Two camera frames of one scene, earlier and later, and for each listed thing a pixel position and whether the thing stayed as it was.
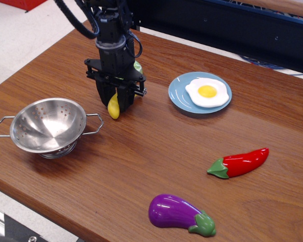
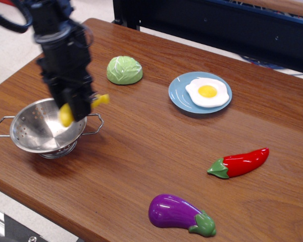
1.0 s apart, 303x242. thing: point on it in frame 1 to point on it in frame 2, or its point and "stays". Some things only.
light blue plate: (178, 96) stays
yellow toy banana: (113, 107) to (65, 116)
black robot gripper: (117, 66) to (64, 63)
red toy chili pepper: (230, 166) stays
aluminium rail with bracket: (17, 229) stays
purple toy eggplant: (167, 210) stays
